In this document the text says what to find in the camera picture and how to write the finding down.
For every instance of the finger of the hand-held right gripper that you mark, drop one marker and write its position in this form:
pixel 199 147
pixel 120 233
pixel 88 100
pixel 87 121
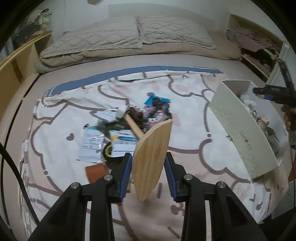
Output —
pixel 279 93

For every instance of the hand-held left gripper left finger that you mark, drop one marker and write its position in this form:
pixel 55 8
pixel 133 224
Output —
pixel 126 176

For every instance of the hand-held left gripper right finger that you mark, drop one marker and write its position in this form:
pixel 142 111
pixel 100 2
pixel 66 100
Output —
pixel 170 180

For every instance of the wooden oval board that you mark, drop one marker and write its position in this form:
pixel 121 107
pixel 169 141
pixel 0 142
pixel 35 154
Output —
pixel 151 157

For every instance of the white storage box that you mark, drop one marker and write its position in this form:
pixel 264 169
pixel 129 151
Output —
pixel 235 129

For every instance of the white shutter door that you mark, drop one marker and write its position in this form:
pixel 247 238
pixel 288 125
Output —
pixel 274 71

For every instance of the black yellow round case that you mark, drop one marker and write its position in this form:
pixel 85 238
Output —
pixel 108 154

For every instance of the brown leather pouch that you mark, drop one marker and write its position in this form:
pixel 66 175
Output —
pixel 97 172

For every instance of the small wooden block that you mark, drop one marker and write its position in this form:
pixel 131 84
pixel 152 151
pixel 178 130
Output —
pixel 263 121

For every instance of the white crumpled plastic bag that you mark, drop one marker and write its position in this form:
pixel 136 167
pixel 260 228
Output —
pixel 248 102

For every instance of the white blue printed packet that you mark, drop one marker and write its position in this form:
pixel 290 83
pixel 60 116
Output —
pixel 122 143

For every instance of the clear white label sachet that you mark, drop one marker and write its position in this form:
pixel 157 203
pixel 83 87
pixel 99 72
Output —
pixel 90 143

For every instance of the wooden stick block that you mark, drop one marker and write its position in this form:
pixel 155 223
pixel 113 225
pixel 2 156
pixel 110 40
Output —
pixel 134 126

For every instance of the green clip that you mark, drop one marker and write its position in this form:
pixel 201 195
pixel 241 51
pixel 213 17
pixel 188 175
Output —
pixel 115 126

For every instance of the pile of clothes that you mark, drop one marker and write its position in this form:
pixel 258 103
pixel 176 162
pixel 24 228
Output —
pixel 252 39

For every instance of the dark purple fuzzy ornament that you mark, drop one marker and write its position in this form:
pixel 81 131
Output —
pixel 157 111

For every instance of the beige folded duvet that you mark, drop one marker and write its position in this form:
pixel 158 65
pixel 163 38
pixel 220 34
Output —
pixel 208 52

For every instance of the cartoon printed blanket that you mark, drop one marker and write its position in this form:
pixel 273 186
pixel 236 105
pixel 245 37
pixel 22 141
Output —
pixel 69 111

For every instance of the beige quilted pillow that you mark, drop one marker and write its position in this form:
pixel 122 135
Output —
pixel 175 32
pixel 97 37

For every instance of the grey folded blanket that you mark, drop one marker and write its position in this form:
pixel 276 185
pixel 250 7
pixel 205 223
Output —
pixel 41 68

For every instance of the white headboard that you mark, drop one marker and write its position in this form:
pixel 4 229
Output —
pixel 161 10

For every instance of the wooden bedside shelf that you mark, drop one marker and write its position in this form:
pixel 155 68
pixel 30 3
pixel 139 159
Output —
pixel 13 69

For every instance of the black bag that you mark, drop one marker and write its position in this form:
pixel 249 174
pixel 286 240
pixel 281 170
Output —
pixel 27 34

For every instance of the pale plush toy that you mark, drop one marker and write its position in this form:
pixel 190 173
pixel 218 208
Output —
pixel 44 19

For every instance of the white cap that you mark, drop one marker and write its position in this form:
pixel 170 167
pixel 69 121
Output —
pixel 34 15

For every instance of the wooden wall shelf niche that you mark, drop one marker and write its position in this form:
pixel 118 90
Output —
pixel 253 64

